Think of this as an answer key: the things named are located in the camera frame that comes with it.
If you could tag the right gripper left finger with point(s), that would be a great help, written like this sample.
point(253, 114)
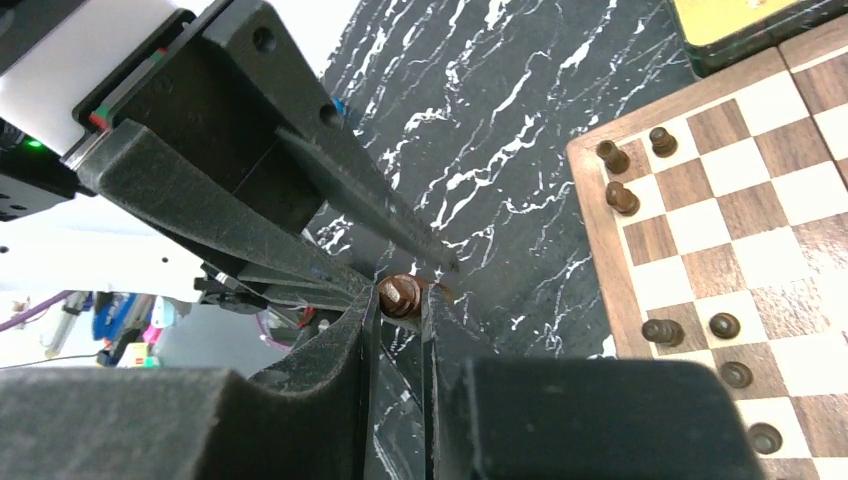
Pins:
point(304, 417)

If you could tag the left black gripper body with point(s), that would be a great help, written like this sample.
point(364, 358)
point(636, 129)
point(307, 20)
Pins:
point(216, 88)

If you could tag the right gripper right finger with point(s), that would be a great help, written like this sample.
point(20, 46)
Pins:
point(490, 416)

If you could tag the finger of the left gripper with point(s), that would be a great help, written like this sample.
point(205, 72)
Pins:
point(252, 235)
point(341, 168)

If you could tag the dark chess piece eleventh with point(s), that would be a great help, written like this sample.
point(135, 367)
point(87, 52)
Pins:
point(401, 297)

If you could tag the dark chess piece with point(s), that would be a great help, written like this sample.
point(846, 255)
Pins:
point(615, 160)
point(735, 374)
point(765, 439)
point(724, 325)
point(621, 199)
point(663, 143)
point(663, 332)

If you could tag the wooden chess board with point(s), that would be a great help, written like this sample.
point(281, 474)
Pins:
point(748, 217)

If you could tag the gold tray light pieces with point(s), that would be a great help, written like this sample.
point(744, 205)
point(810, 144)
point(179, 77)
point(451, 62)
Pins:
point(717, 34)

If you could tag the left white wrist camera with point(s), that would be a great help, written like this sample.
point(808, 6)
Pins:
point(40, 90)

